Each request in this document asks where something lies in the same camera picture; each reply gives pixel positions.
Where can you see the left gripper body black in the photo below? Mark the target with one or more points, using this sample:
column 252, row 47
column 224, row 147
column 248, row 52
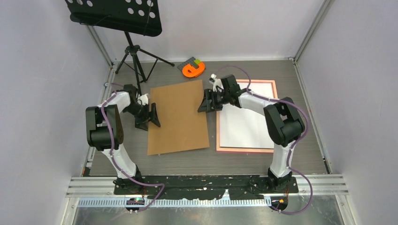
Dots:
column 142, row 112

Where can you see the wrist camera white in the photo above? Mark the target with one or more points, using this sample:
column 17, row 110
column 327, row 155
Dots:
column 216, row 83
column 143, row 99

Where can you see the brown cardboard backing board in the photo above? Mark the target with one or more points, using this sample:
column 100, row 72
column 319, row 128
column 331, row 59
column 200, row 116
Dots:
column 182, row 126

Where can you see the pink wooden picture frame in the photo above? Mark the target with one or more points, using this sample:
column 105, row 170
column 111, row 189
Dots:
column 245, row 150

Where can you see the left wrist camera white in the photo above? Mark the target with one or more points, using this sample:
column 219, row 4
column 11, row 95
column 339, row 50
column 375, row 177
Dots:
column 143, row 99

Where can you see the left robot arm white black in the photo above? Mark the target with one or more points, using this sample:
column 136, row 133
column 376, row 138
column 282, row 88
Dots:
column 105, row 133

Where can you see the landscape sunset photo print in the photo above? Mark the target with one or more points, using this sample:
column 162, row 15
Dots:
column 245, row 124

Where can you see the orange tape dispenser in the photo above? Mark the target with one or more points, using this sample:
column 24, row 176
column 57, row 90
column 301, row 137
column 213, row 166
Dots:
column 190, row 71

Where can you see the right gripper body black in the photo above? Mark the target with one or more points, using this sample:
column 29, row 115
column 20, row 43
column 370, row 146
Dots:
column 219, row 99

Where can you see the grey lego plate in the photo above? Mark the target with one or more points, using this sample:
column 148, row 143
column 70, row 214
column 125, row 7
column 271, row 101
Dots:
column 190, row 62

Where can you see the aluminium rail front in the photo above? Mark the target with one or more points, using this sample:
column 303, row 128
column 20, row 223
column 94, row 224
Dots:
column 99, row 192

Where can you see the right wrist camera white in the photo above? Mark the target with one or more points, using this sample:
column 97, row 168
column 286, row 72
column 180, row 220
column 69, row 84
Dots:
column 216, row 83

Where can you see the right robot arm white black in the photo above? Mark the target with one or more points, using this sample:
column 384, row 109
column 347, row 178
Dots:
column 283, row 119

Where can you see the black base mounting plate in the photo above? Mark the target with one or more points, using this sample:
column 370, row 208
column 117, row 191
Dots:
column 204, row 187

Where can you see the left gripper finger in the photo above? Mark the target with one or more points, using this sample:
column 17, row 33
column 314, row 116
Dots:
column 142, row 126
column 153, row 116

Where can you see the black music stand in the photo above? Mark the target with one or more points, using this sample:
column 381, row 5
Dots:
column 130, row 16

